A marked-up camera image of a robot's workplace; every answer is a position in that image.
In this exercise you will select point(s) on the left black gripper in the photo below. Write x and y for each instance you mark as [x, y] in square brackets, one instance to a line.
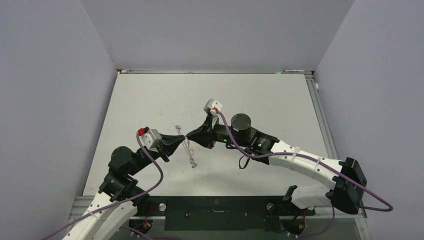
[169, 148]

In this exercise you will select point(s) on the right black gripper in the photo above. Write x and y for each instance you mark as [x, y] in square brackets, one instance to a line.
[204, 135]

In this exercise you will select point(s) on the large silver keyring with keys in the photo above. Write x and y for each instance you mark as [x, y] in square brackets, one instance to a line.
[186, 145]

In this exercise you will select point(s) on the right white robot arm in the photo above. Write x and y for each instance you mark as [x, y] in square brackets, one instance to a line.
[340, 182]

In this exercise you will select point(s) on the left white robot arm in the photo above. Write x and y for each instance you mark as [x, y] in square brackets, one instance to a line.
[119, 196]

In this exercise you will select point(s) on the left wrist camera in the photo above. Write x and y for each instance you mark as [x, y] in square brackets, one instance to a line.
[149, 137]

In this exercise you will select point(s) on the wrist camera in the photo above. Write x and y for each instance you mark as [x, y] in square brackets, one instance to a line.
[149, 137]
[212, 106]

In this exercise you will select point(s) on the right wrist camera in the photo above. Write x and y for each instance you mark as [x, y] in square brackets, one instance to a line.
[212, 106]

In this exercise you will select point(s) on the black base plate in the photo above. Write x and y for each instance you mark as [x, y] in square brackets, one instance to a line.
[217, 213]

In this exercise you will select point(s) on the aluminium frame rail back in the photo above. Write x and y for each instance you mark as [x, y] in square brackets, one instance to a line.
[228, 71]

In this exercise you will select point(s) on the aluminium frame rail right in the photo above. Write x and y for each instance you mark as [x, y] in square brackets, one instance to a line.
[322, 143]

